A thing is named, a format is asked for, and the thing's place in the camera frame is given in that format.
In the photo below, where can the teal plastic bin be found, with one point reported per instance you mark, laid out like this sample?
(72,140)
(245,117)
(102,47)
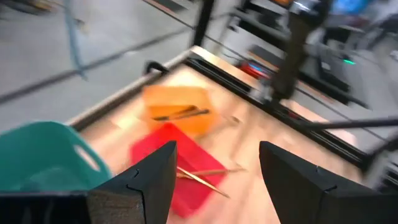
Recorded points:
(40,155)

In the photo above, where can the black table edge clamp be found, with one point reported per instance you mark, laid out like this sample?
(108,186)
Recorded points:
(152,63)

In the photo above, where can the blue screen panel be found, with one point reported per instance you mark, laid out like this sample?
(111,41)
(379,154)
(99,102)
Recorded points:
(348,6)

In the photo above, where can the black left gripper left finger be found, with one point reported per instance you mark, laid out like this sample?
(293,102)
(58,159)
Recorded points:
(149,193)

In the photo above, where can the red plastic bin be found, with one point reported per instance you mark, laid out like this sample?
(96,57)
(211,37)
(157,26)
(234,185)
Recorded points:
(186,202)

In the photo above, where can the orange plastic bin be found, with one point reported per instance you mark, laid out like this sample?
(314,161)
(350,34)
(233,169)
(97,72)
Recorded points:
(174,96)

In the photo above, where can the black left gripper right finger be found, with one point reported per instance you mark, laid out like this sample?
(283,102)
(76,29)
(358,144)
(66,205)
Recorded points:
(304,199)

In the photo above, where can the black metal table frame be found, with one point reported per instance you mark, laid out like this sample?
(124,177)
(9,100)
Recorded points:
(224,76)

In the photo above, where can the grey workstation desk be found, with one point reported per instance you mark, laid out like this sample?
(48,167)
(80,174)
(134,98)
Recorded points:
(270,31)

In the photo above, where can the black metal post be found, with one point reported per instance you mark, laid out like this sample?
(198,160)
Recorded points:
(203,21)

